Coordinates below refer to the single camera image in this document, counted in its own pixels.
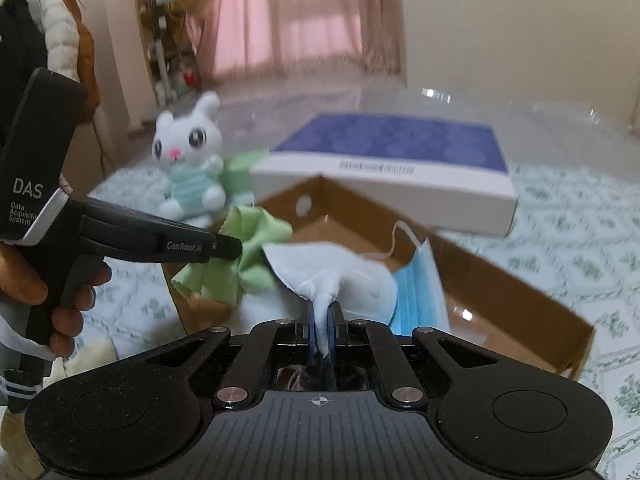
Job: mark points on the light green cloth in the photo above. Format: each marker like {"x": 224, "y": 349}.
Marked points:
{"x": 250, "y": 260}

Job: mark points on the brown cardboard box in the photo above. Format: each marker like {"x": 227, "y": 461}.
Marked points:
{"x": 500, "y": 300}

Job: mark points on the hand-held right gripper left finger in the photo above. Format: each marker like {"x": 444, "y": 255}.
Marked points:
{"x": 312, "y": 340}

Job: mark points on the brown jacket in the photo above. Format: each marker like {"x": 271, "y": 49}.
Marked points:
{"x": 86, "y": 70}

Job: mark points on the blue face mask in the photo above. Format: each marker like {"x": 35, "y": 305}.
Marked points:
{"x": 417, "y": 295}

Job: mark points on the purple and white box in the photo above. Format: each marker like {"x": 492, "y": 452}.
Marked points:
{"x": 390, "y": 160}

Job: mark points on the white nonwoven cloth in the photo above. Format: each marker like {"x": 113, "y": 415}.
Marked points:
{"x": 340, "y": 270}

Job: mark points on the yellow towel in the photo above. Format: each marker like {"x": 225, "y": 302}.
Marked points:
{"x": 87, "y": 357}

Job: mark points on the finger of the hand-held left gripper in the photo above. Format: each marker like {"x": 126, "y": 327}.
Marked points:
{"x": 312, "y": 340}
{"x": 227, "y": 249}

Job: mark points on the wooden shelf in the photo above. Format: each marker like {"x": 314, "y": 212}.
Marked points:
{"x": 160, "y": 10}

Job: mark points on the clothes on rack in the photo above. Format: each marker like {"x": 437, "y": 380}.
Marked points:
{"x": 100, "y": 150}

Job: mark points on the pink curtain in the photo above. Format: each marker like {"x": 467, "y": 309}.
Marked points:
{"x": 300, "y": 20}

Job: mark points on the white puffer jacket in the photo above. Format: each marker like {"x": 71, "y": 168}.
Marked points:
{"x": 60, "y": 35}

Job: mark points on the white plush bunny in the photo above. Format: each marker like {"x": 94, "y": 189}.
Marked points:
{"x": 187, "y": 160}

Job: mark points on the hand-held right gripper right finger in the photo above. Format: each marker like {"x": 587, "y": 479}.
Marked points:
{"x": 336, "y": 327}

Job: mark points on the small green box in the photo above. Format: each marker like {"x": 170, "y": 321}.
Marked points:
{"x": 240, "y": 175}

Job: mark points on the white fan stand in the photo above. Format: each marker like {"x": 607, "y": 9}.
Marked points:
{"x": 161, "y": 75}

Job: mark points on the black jacket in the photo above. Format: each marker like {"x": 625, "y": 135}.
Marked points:
{"x": 20, "y": 60}

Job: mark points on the person's left hand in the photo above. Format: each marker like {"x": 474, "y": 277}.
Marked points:
{"x": 20, "y": 275}

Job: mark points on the green floral printed tablecloth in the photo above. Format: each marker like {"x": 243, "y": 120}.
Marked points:
{"x": 565, "y": 255}

